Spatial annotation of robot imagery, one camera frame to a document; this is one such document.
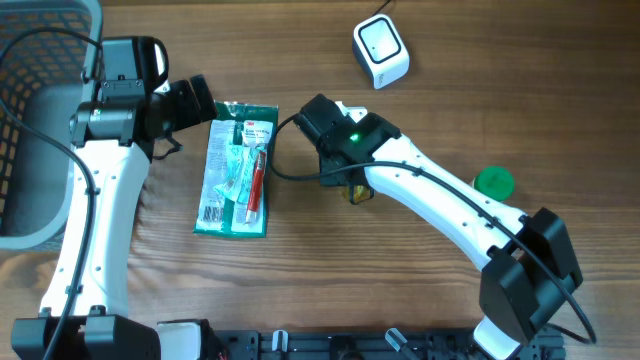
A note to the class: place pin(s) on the green package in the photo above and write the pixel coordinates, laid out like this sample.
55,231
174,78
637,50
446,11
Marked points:
236,136

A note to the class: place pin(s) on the white barcode scanner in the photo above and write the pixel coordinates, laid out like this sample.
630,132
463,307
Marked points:
380,50

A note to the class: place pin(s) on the green lid jar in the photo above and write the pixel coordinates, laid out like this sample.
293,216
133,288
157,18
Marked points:
495,182

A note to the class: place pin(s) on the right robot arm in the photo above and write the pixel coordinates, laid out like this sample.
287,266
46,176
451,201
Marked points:
528,266

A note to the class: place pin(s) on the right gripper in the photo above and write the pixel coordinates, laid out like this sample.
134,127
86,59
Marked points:
333,180

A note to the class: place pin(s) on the dark grey mesh basket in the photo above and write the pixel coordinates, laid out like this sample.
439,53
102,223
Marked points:
46,73

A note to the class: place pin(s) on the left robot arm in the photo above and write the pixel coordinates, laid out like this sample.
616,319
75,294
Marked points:
84,313

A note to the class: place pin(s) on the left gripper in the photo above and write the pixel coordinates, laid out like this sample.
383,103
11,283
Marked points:
191,113

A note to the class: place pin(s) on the red white tube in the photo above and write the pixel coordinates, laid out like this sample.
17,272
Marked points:
256,188

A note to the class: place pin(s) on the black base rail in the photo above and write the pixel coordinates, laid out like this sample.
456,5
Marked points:
434,344

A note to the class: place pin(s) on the small yellow bottle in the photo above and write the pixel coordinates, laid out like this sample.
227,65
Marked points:
356,194

